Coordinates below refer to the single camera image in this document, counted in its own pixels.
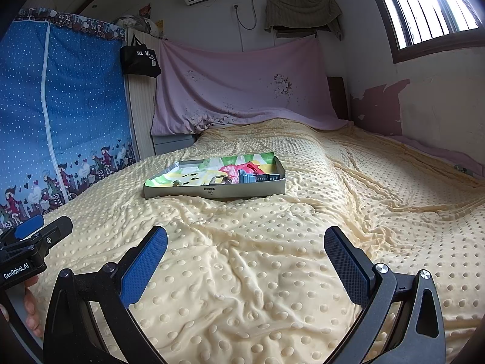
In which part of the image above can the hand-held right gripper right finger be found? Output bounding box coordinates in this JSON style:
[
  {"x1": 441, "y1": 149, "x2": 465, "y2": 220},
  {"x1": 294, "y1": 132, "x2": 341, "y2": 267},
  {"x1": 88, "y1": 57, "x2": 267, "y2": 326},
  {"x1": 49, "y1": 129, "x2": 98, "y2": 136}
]
[{"x1": 323, "y1": 226, "x2": 447, "y2": 364}]

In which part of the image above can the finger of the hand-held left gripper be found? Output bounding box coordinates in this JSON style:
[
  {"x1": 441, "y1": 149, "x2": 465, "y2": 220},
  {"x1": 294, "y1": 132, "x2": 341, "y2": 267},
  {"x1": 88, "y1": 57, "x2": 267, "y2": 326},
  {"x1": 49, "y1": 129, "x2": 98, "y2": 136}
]
[
  {"x1": 21, "y1": 216, "x2": 73, "y2": 260},
  {"x1": 0, "y1": 214, "x2": 45, "y2": 244}
]

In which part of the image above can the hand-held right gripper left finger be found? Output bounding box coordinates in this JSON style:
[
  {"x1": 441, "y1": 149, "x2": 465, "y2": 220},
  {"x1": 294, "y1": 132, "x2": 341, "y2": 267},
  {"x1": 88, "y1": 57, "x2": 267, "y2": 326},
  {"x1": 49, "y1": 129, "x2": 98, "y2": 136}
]
[{"x1": 42, "y1": 225, "x2": 168, "y2": 364}]

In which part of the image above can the grey cardboard box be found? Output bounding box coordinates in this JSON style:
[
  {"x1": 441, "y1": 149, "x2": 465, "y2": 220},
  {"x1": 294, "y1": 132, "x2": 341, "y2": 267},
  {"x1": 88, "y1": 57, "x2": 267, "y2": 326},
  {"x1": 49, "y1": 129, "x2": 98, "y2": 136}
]
[{"x1": 143, "y1": 152, "x2": 286, "y2": 200}]

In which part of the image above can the blue smartwatch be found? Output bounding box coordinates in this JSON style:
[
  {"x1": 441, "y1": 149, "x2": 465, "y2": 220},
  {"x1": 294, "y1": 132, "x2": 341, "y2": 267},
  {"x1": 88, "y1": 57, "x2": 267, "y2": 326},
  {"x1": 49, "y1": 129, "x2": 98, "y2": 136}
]
[{"x1": 238, "y1": 170, "x2": 284, "y2": 184}]

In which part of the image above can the person's left hand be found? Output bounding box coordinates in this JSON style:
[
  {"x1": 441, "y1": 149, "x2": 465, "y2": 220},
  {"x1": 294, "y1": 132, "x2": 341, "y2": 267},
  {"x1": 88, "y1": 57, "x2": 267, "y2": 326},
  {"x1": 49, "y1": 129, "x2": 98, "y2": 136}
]
[{"x1": 0, "y1": 273, "x2": 45, "y2": 338}]

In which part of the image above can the yellow dotted blanket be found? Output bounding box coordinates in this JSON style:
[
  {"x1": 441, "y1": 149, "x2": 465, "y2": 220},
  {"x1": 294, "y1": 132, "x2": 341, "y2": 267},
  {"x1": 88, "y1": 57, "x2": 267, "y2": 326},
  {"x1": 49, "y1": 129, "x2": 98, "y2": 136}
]
[{"x1": 28, "y1": 118, "x2": 485, "y2": 364}]

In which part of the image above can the colourful printed cloth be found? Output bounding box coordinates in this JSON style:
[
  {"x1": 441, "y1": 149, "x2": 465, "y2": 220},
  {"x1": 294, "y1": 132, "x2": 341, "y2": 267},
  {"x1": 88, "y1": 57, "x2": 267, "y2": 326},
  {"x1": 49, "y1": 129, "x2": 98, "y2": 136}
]
[{"x1": 146, "y1": 152, "x2": 274, "y2": 187}]

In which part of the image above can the blue printed fabric wardrobe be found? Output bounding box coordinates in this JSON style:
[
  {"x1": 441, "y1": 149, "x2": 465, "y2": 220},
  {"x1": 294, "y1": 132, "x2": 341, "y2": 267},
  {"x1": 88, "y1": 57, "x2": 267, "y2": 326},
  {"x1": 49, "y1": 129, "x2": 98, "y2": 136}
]
[{"x1": 0, "y1": 5, "x2": 137, "y2": 232}]

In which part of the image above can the grey nightstand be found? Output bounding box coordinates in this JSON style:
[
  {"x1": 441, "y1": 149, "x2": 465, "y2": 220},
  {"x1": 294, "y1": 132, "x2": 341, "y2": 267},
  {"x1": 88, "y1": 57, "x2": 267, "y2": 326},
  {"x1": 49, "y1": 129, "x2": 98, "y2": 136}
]
[{"x1": 152, "y1": 133, "x2": 201, "y2": 156}]

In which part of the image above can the beige wooden cabinet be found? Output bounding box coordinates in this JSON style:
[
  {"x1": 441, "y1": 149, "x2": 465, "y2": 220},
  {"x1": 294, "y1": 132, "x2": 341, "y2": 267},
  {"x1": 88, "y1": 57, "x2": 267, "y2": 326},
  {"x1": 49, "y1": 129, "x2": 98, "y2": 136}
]
[{"x1": 125, "y1": 26, "x2": 162, "y2": 160}]

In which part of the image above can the dark wooden headboard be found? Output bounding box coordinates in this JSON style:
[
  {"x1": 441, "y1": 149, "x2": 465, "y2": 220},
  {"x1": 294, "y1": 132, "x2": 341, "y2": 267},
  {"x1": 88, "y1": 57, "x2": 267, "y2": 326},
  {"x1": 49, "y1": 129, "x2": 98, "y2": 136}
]
[{"x1": 326, "y1": 76, "x2": 351, "y2": 121}]

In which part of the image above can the black tote bag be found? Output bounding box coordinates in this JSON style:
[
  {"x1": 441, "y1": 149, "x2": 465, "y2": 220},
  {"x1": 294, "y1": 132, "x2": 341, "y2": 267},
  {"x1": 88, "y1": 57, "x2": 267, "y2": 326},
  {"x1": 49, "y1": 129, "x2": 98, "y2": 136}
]
[{"x1": 120, "y1": 35, "x2": 162, "y2": 79}]

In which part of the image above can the pink sheet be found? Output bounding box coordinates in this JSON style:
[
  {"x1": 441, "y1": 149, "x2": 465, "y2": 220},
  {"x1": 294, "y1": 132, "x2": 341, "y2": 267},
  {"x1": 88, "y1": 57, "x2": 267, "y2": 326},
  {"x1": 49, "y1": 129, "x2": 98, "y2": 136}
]
[{"x1": 151, "y1": 36, "x2": 355, "y2": 136}]

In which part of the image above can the olive draped cloth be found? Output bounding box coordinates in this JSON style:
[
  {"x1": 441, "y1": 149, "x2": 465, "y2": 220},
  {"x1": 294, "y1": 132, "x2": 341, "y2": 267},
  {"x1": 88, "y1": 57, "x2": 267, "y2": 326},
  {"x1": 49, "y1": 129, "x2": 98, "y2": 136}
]
[{"x1": 264, "y1": 0, "x2": 343, "y2": 40}]

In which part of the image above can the barred window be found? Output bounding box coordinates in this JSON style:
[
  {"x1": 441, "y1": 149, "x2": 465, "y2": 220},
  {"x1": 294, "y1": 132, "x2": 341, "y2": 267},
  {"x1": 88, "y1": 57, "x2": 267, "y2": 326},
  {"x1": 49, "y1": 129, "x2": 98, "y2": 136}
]
[{"x1": 360, "y1": 0, "x2": 485, "y2": 65}]

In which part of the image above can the black power cord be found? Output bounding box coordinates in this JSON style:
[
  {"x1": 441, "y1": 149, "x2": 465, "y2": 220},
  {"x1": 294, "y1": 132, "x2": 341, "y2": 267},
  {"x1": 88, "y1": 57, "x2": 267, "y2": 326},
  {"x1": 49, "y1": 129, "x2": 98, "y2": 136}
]
[{"x1": 232, "y1": 0, "x2": 259, "y2": 52}]

